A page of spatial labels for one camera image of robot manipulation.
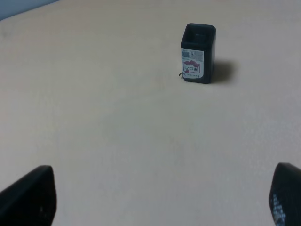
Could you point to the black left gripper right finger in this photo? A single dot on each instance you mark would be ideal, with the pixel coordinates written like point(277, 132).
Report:
point(285, 195)

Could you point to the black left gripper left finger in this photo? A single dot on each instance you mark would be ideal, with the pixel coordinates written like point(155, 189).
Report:
point(31, 200)

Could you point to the small black labelled box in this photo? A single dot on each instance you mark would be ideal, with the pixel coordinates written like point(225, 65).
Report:
point(198, 53)

